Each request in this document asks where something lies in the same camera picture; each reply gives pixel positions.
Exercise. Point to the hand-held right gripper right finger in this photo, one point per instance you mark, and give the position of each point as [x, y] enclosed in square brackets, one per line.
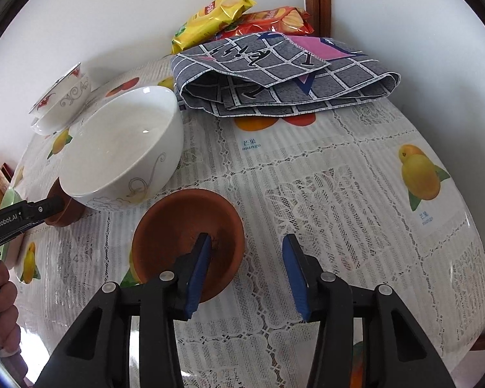
[295, 275]

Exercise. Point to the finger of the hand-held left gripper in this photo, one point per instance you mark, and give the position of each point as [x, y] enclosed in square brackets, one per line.
[44, 210]

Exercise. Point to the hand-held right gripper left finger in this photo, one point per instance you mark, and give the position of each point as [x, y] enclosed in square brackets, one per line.
[198, 275]

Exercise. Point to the brown clay bowl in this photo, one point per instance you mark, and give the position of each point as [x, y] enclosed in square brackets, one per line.
[66, 214]
[173, 226]

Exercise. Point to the person's left hand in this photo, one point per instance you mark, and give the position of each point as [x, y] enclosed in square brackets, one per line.
[6, 311]

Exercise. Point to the green square plate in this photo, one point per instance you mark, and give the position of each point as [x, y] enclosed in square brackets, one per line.
[10, 199]

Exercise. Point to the fruit print lace tablecloth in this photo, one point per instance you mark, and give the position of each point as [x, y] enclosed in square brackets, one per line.
[327, 194]

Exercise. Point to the large white bowl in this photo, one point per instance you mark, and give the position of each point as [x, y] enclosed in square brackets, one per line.
[62, 113]

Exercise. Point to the white bowl with scroll pattern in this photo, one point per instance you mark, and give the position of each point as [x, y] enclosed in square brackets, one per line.
[121, 145]

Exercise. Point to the grey checked cloth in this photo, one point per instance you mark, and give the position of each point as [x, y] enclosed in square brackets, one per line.
[275, 81]

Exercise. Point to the yellow chip bag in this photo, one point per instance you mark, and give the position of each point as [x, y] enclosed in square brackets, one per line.
[210, 18]

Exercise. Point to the red chip bag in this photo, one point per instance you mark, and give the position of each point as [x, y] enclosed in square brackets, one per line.
[275, 20]

